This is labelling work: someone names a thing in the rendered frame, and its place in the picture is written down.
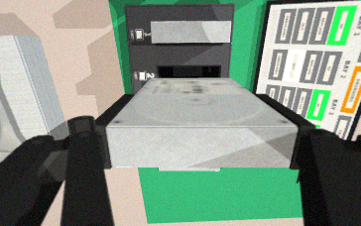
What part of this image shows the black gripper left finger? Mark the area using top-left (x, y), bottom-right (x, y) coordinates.
top-left (0, 94), bottom-right (134, 226)

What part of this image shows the green mat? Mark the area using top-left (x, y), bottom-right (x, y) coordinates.
top-left (108, 0), bottom-right (302, 224)

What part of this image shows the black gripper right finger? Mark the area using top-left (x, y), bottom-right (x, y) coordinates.
top-left (255, 93), bottom-right (361, 226)

